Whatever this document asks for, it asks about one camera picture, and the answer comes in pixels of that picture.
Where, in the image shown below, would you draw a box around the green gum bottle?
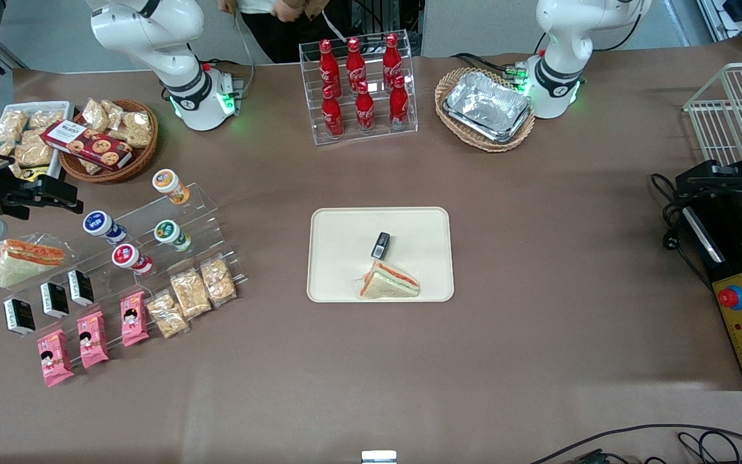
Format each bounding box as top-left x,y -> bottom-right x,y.
154,219 -> 192,253

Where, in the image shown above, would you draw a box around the blue gum bottle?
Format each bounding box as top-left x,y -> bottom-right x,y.
82,210 -> 129,246

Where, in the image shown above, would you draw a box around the red gum bottle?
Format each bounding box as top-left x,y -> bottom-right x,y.
111,243 -> 153,275

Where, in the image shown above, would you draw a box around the orange gum bottle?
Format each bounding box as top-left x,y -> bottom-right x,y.
152,168 -> 191,206

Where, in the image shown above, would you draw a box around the silver foil tray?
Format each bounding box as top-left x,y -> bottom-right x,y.
442,70 -> 533,144

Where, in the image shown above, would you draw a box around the beige plastic tray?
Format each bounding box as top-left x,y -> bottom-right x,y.
307,206 -> 455,304

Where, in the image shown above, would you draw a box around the red cookie box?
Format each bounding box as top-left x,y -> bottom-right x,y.
40,120 -> 134,172

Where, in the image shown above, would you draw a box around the wrapped triangle sandwich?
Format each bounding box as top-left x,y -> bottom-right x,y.
0,238 -> 66,289
354,260 -> 422,301

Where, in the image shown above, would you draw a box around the white plastic bin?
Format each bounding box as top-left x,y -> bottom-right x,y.
0,101 -> 76,180

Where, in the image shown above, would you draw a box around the brown wicker basket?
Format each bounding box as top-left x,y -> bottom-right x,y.
58,99 -> 160,185

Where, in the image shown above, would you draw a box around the pink snack pack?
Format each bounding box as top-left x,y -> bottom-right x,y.
76,310 -> 110,370
36,328 -> 76,388
119,291 -> 151,348

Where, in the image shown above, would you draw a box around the clear acrylic stepped shelf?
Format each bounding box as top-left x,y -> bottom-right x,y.
0,182 -> 247,365

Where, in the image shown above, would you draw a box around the dark metal bar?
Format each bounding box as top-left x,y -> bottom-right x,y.
0,44 -> 30,71

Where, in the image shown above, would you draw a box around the light wicker basket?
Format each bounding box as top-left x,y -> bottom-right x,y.
434,67 -> 537,154

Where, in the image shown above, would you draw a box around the person in dark clothing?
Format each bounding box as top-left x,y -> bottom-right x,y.
216,0 -> 354,65

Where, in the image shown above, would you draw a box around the red cola bottle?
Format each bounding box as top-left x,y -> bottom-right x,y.
354,80 -> 377,134
388,75 -> 411,130
345,36 -> 368,92
321,85 -> 345,140
318,39 -> 341,97
381,33 -> 404,88

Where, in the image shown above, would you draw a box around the clear acrylic bottle rack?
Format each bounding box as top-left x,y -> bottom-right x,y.
298,29 -> 419,146

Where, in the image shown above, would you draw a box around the black control box cable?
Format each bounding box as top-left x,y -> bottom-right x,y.
650,172 -> 714,287

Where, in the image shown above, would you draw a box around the white wire basket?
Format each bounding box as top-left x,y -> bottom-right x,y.
683,61 -> 742,169

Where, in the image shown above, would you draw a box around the aluminium frame rack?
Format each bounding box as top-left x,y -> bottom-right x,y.
696,0 -> 742,62

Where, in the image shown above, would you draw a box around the grey arm base cable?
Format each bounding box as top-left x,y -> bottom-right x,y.
232,12 -> 257,99

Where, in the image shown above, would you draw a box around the black floor cable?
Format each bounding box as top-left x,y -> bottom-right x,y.
528,423 -> 742,464

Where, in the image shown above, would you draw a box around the black arm base cables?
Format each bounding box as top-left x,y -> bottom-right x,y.
451,52 -> 528,83

